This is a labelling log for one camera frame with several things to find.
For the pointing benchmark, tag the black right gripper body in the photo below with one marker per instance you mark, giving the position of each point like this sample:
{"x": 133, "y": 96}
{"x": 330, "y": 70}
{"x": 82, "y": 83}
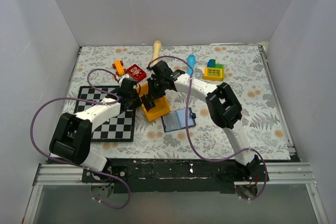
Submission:
{"x": 157, "y": 89}

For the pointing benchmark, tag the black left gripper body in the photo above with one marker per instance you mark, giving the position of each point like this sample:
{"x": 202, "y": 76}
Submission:
{"x": 135, "y": 100}

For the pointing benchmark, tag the blue leather card holder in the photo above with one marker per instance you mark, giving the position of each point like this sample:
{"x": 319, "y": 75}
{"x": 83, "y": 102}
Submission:
{"x": 180, "y": 116}

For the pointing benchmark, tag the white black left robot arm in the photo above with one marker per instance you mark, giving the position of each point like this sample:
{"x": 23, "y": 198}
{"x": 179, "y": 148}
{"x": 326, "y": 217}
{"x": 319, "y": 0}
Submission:
{"x": 72, "y": 137}

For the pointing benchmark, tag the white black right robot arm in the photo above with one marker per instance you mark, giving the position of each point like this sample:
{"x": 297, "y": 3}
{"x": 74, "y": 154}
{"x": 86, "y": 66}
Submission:
{"x": 223, "y": 106}

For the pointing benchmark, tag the yellow plastic bin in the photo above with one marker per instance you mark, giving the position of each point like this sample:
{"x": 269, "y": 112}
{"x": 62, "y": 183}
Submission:
{"x": 161, "y": 105}

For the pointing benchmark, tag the red owl toy block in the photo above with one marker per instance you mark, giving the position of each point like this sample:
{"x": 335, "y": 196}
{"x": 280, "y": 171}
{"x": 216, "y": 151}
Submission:
{"x": 136, "y": 73}

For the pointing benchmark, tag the black silver chessboard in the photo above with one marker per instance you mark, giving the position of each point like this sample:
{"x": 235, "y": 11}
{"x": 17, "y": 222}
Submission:
{"x": 117, "y": 129}

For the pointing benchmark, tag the yellow toy brick car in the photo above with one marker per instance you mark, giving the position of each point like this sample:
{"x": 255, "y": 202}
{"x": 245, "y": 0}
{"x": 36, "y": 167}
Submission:
{"x": 119, "y": 69}

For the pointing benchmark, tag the blue toy microphone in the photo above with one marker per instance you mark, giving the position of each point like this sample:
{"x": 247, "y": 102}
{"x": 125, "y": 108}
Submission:
{"x": 191, "y": 60}

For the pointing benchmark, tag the cream toy microphone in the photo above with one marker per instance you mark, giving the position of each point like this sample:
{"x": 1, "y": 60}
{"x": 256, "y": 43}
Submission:
{"x": 156, "y": 51}

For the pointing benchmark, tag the yellow green toy brick house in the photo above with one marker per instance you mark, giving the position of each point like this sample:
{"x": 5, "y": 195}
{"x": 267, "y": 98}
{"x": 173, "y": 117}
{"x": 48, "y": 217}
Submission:
{"x": 213, "y": 71}

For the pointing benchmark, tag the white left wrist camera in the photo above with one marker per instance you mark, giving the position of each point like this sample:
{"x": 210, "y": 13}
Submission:
{"x": 119, "y": 79}

